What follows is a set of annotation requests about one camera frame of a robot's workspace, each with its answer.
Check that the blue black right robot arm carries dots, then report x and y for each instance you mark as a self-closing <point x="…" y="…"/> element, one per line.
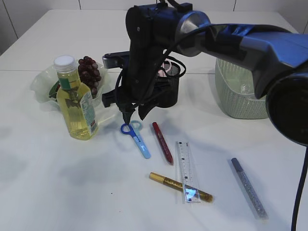
<point x="276" y="57"/>

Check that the red glitter pen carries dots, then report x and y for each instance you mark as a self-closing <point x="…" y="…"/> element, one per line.
<point x="163" y="143"/>

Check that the gold glitter pen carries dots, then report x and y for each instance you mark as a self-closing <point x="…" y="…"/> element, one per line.
<point x="173" y="184"/>

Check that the clear plastic ruler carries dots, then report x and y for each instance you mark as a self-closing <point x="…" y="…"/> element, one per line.
<point x="187" y="173"/>

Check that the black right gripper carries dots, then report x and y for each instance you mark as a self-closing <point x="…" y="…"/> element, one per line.
<point x="136" y="86"/>

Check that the silver glitter pen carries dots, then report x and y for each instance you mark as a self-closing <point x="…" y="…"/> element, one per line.
<point x="249" y="189"/>

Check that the translucent green wavy plate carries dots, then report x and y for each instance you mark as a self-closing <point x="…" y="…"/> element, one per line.
<point x="45" y="80"/>

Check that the clear bubble plastic sheet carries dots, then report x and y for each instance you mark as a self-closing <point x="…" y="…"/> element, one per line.
<point x="246" y="89"/>

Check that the pink scissors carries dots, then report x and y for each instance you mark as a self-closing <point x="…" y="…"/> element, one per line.
<point x="167" y="68"/>

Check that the yellow oil bottle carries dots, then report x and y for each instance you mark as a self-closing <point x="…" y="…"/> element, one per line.
<point x="75" y="100"/>

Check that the blue scissors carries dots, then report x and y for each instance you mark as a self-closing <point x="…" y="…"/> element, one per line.
<point x="133" y="129"/>

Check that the purple grape bunch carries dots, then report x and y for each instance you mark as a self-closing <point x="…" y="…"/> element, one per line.
<point x="89" y="72"/>

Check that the black mesh pen holder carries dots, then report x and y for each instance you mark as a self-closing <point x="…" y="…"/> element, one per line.
<point x="169" y="97"/>

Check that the green plastic basket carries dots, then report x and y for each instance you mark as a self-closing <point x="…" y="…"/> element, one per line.
<point x="228" y="78"/>

